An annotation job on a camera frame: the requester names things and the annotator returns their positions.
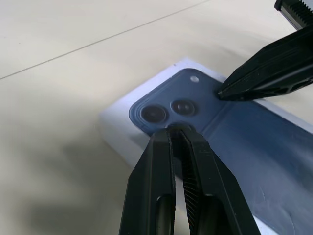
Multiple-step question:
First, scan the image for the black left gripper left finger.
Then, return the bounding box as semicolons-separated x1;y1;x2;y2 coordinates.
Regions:
118;125;177;235

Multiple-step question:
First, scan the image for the dark blue smartphone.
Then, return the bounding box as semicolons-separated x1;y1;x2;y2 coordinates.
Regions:
129;68;313;235

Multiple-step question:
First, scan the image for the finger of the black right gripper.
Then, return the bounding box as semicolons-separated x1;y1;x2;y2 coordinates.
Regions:
217;23;313;102
273;0;313;32

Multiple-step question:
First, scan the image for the white phone box base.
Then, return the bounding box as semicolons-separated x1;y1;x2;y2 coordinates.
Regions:
99;57;313;235

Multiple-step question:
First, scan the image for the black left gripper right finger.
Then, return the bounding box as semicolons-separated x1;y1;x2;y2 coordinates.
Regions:
178;123;260;235

